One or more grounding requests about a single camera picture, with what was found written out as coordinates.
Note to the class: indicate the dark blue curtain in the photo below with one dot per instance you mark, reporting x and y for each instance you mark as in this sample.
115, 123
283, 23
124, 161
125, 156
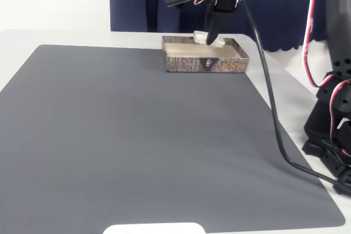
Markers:
137, 4

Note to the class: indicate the bark-print cardboard box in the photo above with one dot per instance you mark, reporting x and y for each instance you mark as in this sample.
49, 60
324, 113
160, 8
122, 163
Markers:
189, 64

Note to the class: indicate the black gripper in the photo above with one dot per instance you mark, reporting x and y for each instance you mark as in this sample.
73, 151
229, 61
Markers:
225, 0

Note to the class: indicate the grey textured desk mat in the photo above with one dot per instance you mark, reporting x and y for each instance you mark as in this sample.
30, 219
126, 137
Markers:
109, 141

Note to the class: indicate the white rectangular block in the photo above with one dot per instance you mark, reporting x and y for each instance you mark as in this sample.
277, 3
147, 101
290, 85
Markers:
199, 37

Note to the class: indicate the white rounded device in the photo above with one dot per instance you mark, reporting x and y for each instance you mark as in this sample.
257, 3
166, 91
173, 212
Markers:
153, 229

